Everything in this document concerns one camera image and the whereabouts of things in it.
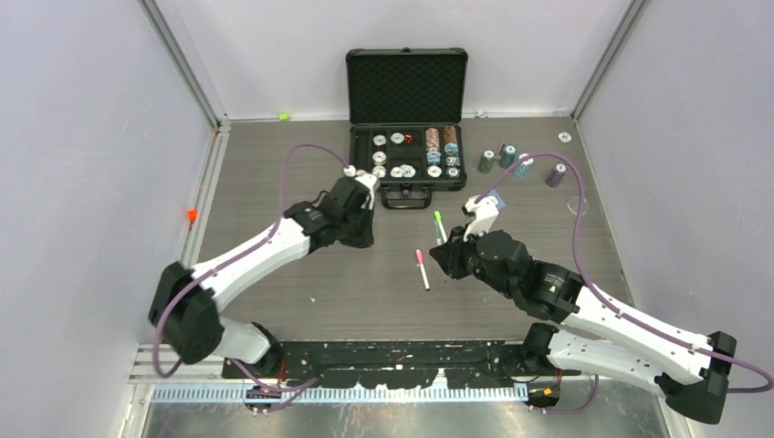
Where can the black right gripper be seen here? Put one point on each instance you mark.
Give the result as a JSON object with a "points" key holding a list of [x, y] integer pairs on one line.
{"points": [[449, 255]]}

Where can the clear dealer button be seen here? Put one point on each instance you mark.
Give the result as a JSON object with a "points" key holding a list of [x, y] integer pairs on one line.
{"points": [[578, 205]]}

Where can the blue playing card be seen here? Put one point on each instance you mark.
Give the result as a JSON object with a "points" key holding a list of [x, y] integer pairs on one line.
{"points": [[500, 202]]}

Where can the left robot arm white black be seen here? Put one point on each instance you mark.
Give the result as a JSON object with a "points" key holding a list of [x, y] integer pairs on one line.
{"points": [[188, 302]]}

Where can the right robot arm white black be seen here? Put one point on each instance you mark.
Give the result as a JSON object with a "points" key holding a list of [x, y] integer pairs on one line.
{"points": [[577, 330]]}

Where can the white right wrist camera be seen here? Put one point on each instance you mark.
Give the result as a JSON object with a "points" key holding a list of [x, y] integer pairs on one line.
{"points": [[481, 214]]}

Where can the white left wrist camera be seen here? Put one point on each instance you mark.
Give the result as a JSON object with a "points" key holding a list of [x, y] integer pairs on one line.
{"points": [[368, 180]]}

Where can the dark green chip stack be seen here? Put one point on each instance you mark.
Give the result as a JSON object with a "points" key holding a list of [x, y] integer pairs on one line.
{"points": [[486, 161]]}

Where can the teal chip stack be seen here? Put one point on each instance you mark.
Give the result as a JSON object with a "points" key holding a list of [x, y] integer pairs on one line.
{"points": [[507, 156]]}

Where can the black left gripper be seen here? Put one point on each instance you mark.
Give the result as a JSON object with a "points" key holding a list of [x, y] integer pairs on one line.
{"points": [[364, 238]]}

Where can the purple chip stack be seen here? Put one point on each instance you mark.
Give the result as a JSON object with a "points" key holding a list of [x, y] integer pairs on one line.
{"points": [[556, 175]]}

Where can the black poker chip case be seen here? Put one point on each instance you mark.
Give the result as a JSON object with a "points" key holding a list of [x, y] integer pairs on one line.
{"points": [[405, 109]]}

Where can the white pen green end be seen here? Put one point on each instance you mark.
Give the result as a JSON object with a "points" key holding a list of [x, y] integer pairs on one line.
{"points": [[440, 228]]}

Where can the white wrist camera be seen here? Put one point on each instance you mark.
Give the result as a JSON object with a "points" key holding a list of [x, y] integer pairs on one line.
{"points": [[368, 180], [481, 214]]}

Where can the light blue chip stack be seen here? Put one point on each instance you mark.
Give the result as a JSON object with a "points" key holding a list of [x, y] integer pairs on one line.
{"points": [[521, 171]]}

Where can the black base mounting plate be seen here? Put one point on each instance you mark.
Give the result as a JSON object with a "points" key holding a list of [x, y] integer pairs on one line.
{"points": [[401, 365]]}

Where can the white pen blue tip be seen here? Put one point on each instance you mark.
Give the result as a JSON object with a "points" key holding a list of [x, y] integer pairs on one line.
{"points": [[420, 263]]}

